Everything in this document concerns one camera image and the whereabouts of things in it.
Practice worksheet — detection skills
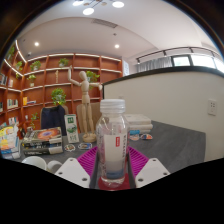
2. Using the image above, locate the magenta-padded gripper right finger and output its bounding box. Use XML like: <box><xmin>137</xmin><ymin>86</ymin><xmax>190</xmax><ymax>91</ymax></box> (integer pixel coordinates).
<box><xmin>127</xmin><ymin>145</ymin><xmax>171</xmax><ymax>190</ymax></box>

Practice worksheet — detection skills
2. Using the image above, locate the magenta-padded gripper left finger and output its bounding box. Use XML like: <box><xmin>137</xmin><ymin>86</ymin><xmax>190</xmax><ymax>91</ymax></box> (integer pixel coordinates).
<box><xmin>54</xmin><ymin>145</ymin><xmax>101</xmax><ymax>190</ymax></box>

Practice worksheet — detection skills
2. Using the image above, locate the clear plastic water bottle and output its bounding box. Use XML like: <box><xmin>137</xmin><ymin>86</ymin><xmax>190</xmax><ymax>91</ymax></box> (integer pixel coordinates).
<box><xmin>95</xmin><ymin>98</ymin><xmax>131</xmax><ymax>188</ymax></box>

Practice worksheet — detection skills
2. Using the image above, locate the yellow white striped mug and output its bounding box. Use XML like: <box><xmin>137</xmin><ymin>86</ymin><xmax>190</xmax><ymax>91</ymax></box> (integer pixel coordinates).
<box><xmin>21</xmin><ymin>155</ymin><xmax>63</xmax><ymax>174</ymax></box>

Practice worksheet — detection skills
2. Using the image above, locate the tall green white carton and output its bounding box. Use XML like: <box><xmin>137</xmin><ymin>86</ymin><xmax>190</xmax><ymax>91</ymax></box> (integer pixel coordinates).
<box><xmin>63</xmin><ymin>113</ymin><xmax>80</xmax><ymax>144</ymax></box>

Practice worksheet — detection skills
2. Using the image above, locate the white book stack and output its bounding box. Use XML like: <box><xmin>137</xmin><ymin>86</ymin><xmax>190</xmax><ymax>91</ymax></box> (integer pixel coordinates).
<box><xmin>123</xmin><ymin>113</ymin><xmax>154</xmax><ymax>134</ymax></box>

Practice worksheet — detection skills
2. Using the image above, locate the dark office chair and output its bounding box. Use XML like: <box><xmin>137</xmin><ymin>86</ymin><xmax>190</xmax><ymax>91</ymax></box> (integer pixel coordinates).
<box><xmin>40</xmin><ymin>105</ymin><xmax>68</xmax><ymax>136</ymax></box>

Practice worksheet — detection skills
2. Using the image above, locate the wooden artist mannequin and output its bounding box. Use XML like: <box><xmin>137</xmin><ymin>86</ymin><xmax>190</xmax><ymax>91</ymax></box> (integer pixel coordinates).
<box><xmin>67</xmin><ymin>64</ymin><xmax>104</xmax><ymax>144</ymax></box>

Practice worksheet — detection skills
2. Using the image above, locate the wooden shelf unit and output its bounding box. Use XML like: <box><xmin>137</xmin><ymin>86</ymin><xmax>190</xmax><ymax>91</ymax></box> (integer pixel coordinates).
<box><xmin>0</xmin><ymin>39</ymin><xmax>123</xmax><ymax>134</ymax></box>

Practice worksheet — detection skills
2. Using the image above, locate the grey curtain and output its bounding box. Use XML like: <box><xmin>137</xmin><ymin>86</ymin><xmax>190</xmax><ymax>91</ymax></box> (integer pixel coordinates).
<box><xmin>135</xmin><ymin>56</ymin><xmax>174</xmax><ymax>74</ymax></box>

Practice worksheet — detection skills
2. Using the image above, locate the window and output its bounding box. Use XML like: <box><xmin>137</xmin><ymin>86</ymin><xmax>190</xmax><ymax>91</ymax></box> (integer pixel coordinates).
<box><xmin>171</xmin><ymin>53</ymin><xmax>224</xmax><ymax>74</ymax></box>

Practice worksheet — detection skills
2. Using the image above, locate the ceiling air vent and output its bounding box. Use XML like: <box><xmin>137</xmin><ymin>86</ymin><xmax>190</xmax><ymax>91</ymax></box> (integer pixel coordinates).
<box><xmin>90</xmin><ymin>18</ymin><xmax>118</xmax><ymax>29</ymax></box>

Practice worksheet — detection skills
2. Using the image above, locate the branched ceiling lamp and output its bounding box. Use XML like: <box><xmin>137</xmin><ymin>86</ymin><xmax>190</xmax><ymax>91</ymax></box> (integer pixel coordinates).
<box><xmin>72</xmin><ymin>0</ymin><xmax>126</xmax><ymax>16</ymax></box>

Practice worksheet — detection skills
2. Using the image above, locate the white wall socket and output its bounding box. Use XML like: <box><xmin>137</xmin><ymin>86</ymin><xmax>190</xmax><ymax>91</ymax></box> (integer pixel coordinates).
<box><xmin>207</xmin><ymin>98</ymin><xmax>218</xmax><ymax>117</ymax></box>

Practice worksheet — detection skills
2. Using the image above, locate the black track light rail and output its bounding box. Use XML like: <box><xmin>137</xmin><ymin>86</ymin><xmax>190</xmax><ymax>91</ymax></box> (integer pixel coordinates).
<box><xmin>135</xmin><ymin>46</ymin><xmax>219</xmax><ymax>64</ymax></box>

